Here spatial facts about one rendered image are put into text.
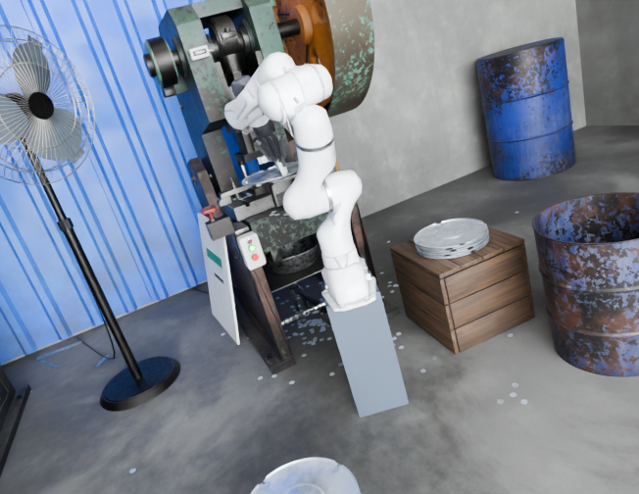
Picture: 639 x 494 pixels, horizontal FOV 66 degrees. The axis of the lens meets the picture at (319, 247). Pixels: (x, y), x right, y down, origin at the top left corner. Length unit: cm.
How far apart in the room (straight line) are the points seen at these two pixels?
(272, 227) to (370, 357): 71
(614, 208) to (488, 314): 57
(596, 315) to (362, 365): 74
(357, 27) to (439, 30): 217
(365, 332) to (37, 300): 233
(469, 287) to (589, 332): 43
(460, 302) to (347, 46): 105
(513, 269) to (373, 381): 70
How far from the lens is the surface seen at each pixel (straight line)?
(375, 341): 167
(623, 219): 202
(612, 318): 175
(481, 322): 202
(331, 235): 153
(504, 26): 454
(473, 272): 192
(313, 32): 230
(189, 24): 210
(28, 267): 340
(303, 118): 137
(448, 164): 419
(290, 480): 137
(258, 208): 213
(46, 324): 353
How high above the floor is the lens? 115
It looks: 20 degrees down
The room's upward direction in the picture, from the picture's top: 16 degrees counter-clockwise
